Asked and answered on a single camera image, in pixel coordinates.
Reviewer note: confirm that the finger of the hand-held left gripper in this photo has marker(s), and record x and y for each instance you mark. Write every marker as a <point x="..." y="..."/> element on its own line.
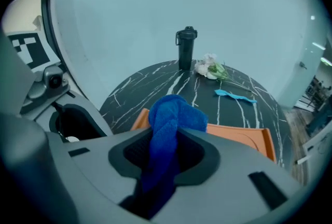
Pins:
<point x="90" y="111"/>

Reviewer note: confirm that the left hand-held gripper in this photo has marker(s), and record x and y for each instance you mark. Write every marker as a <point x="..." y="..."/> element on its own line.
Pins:
<point x="31" y="49"/>

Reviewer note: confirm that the orange box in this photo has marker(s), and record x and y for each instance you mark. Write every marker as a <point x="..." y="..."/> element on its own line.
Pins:
<point x="241" y="137"/>

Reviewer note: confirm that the blue cloth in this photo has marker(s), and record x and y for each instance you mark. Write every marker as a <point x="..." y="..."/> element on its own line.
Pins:
<point x="168" y="119"/>

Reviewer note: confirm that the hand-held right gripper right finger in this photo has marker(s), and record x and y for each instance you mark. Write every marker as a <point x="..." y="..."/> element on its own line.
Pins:
<point x="228" y="192"/>

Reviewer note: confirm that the light blue strip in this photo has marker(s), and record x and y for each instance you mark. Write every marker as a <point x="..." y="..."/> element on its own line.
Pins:
<point x="230" y="96"/>

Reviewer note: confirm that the white flower bunch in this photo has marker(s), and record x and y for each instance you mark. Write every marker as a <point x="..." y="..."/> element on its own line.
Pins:
<point x="207" y="67"/>

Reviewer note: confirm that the white desk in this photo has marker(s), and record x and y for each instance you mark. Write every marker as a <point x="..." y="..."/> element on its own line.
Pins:
<point x="311" y="147"/>

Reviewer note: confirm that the black bottle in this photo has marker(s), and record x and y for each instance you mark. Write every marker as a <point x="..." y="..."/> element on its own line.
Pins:
<point x="185" y="49"/>

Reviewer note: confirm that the glass door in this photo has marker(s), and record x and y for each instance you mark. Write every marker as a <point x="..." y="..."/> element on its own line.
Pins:
<point x="306" y="49"/>

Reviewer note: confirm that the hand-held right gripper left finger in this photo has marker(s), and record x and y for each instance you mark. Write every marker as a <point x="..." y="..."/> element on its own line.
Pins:
<point x="90" y="173"/>

